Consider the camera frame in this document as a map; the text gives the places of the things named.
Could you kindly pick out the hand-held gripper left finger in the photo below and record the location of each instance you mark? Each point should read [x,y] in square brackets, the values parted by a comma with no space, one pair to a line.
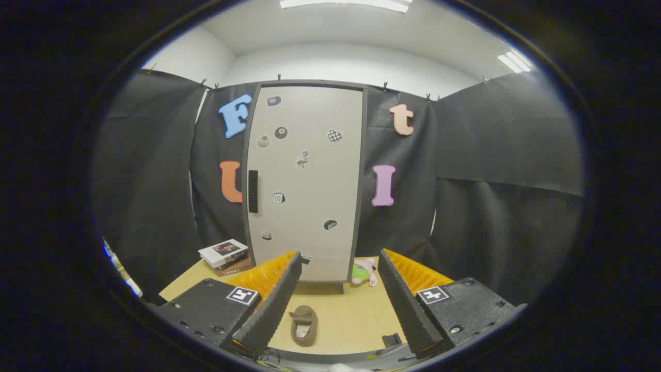
[276,305]

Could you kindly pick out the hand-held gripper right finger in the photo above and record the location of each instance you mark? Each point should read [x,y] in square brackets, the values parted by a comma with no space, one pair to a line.
[405,305]

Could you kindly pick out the brown fuzzy shoe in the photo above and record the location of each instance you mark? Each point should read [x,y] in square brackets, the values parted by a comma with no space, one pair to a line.
[303,325]

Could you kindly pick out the light grey shoe cabinet door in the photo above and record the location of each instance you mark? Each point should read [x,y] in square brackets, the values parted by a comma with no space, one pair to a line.
[310,206]

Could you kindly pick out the grey shoe cabinet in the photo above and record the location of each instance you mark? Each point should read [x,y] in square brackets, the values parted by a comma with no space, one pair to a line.
[365,155]

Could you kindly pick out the small black block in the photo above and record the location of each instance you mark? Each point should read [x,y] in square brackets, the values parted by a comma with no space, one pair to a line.
[391,340]

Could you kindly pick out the green and pink plush toy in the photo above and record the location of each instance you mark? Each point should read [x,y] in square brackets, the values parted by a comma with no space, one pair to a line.
[363,273]

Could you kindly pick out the black book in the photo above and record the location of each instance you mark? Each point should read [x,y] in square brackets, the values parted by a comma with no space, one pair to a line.
[238,262]

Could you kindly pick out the white book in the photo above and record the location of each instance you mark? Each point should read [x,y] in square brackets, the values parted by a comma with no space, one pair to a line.
[223,252]

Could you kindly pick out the black backdrop cloth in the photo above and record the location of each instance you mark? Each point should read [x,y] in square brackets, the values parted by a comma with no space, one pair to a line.
[490,144]

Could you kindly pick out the row of black cloth clips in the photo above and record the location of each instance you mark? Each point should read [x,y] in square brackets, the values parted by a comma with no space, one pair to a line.
[384,85]

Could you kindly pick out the ceiling light panel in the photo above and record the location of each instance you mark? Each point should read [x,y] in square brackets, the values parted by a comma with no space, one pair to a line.
[514,62]
[346,4]

